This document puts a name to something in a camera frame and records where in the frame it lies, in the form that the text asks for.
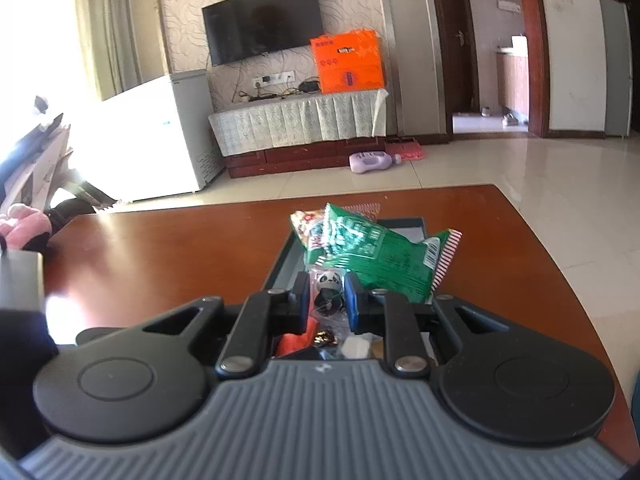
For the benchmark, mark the orange cardboard box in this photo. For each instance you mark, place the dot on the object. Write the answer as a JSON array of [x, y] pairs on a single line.
[[347, 62]]

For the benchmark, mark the silver refrigerator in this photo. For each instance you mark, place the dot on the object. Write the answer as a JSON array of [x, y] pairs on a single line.
[[617, 70]]

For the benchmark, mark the black wall television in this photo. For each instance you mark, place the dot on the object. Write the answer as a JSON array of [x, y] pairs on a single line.
[[260, 20]]

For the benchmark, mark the white wall sockets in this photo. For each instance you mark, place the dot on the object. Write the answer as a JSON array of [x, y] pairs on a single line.
[[272, 78]]

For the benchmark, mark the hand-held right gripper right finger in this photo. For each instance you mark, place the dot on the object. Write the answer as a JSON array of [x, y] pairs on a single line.
[[354, 305]]

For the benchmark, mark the white electric scooter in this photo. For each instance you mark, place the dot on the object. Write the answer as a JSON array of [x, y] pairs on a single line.
[[40, 160]]

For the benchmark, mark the wooden kitchen cabinet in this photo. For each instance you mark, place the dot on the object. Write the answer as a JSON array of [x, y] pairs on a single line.
[[512, 85]]

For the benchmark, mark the black router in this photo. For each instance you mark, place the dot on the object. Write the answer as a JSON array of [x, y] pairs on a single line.
[[310, 86]]

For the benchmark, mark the green striped-edge snack bag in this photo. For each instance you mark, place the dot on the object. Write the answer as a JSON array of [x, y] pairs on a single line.
[[380, 255]]

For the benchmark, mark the brown foil candy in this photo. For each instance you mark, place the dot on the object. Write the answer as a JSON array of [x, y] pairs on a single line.
[[326, 338]]

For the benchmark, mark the clear panda candy packet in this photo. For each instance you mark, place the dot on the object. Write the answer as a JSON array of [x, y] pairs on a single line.
[[327, 285]]

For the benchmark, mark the TV bench with cloth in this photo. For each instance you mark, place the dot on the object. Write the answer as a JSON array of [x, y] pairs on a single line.
[[295, 120]]

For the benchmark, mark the beige curtain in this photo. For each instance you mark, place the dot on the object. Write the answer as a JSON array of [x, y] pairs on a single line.
[[120, 25]]

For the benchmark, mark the clear packet white candy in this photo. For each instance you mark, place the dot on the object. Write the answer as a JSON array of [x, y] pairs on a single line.
[[355, 347]]

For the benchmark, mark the dark wooden television cabinet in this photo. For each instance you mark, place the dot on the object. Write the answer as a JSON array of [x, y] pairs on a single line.
[[300, 157]]

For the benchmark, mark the long red snack packet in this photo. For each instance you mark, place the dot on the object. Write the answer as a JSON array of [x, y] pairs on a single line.
[[295, 342]]

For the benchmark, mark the white chest freezer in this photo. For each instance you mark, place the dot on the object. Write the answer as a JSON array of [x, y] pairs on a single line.
[[150, 135]]

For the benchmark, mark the grey slippers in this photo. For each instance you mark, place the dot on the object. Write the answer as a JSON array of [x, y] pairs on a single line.
[[511, 120]]

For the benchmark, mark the grey blue box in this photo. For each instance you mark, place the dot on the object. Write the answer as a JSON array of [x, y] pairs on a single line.
[[287, 265]]

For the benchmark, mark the pink plush toy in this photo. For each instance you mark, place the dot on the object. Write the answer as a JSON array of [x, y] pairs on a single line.
[[25, 225]]

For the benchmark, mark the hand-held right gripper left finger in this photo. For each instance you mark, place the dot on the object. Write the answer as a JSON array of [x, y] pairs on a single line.
[[302, 305]]

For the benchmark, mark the purple plastic bottle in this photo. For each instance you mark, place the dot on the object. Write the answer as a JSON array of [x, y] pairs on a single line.
[[370, 162]]

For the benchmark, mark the green snack bag red label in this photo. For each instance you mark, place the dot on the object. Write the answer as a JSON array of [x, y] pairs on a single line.
[[307, 225]]

